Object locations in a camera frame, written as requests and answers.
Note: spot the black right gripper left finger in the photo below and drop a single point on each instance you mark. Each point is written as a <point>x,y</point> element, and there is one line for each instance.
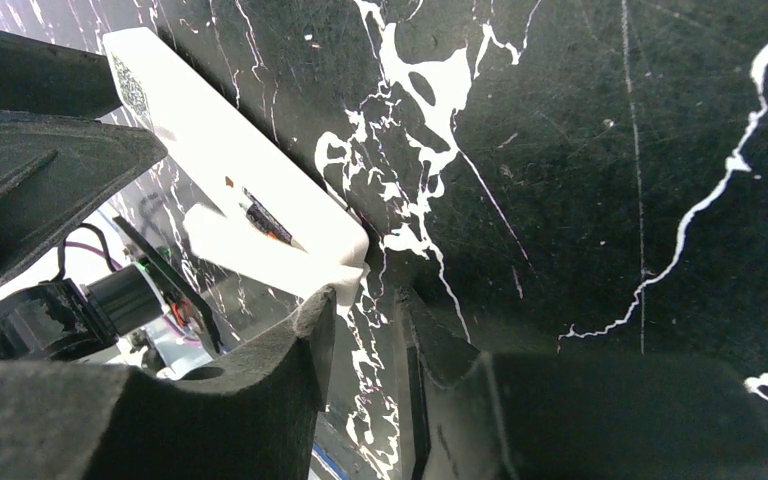
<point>250,414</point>

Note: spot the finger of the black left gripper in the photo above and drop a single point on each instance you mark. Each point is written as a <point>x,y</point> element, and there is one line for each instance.
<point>48,79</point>

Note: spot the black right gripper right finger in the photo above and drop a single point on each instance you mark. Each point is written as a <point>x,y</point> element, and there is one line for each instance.
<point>468,413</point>

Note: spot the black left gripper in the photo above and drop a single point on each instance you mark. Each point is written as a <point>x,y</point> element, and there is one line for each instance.
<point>54,172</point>

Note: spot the white remote control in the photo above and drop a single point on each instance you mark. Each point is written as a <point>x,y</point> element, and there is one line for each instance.
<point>221,151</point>

